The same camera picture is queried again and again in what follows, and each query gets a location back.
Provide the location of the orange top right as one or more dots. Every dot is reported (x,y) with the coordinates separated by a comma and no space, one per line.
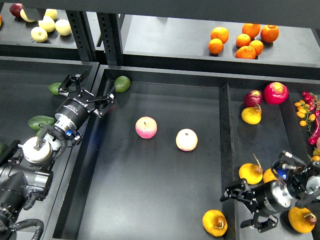
(269,33)

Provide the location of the black perforated shelf post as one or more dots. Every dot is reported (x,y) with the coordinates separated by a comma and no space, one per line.
(110,34)

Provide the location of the orange far left upper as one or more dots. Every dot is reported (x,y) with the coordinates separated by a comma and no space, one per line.
(221,33)

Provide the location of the cherry tomato bunch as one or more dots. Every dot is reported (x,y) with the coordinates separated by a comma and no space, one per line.
(308,108)

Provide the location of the orange far left lower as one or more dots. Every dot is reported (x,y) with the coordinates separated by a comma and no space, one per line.
(215,46)

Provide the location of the yellow pear in center tray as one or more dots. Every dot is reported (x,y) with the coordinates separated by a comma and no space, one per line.
(215,223)

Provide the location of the pale yellow pink apple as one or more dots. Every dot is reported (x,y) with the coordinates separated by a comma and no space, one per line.
(186,140)

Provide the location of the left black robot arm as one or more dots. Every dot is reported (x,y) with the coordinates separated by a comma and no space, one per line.
(26,168)

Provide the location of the pale yellow pear right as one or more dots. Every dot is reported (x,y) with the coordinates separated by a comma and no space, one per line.
(63,27)

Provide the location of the left black tray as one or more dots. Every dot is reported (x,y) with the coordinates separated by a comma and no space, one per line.
(24,93)

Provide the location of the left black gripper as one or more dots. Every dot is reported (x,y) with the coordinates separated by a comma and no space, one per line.
(78,106)

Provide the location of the right black tray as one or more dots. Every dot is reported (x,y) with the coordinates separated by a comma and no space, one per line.
(277,131)

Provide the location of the center black tray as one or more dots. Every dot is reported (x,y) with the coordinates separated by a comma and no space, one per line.
(131,188)

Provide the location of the pale yellow pear back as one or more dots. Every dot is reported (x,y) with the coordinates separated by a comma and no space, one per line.
(52,13)

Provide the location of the orange front bottom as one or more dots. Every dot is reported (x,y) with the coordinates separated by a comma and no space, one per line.
(246,52)

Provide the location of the avocado at left edge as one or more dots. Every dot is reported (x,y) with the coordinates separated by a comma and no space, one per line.
(2,148)

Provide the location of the pale yellow pear partly hidden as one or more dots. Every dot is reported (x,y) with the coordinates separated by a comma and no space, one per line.
(25,18)

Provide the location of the green avocado cluster middle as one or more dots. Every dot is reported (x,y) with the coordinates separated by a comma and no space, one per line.
(38,132)

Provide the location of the yellow pear middle right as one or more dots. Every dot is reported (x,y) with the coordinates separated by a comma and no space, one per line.
(268,176)

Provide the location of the yellow pear with stem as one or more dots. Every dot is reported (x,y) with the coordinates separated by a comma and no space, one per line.
(253,173)

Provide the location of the green avocado left tray top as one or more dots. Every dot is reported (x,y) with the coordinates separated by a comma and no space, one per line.
(54,88)

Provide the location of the pale yellow pear front left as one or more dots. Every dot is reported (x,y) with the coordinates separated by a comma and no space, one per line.
(39,35)

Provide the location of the yellow pear upper right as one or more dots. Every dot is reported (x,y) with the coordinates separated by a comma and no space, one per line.
(252,115)

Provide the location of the orange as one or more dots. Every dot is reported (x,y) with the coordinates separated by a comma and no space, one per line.
(269,33)
(221,33)
(251,29)
(258,46)
(215,46)
(246,52)

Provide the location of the pink red apple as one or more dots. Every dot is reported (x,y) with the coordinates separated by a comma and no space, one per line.
(146,127)

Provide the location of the green avocado cluster top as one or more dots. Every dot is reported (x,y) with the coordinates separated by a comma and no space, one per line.
(38,121)

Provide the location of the orange top middle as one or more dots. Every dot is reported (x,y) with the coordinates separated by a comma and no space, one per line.
(251,29)

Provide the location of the dark red apple shelf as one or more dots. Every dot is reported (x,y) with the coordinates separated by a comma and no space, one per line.
(15,9)

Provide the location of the green avocado cluster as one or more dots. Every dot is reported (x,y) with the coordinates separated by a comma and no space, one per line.
(38,121)
(38,132)

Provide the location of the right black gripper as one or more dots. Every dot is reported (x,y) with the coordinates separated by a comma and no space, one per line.
(262,196)

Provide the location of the orange right lower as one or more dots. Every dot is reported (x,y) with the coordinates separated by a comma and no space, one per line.
(258,46)

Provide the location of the red chili pepper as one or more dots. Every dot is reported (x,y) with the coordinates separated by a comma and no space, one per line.
(312,140)

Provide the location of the pale yellow pear middle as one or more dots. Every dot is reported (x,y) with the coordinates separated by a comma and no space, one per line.
(47,23)

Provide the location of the pale yellow pear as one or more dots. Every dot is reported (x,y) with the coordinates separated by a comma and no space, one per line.
(39,35)
(52,13)
(63,27)
(47,23)

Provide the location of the green avocado tray corner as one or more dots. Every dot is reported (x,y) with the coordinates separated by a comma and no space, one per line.
(122,84)

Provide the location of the black tray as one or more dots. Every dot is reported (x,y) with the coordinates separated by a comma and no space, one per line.
(24,93)
(277,131)
(131,188)

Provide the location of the dark red apple right tray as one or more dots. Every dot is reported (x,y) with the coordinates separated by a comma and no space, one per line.
(253,98)

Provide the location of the yellow pear bottom right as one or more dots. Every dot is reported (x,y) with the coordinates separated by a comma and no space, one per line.
(302,219)

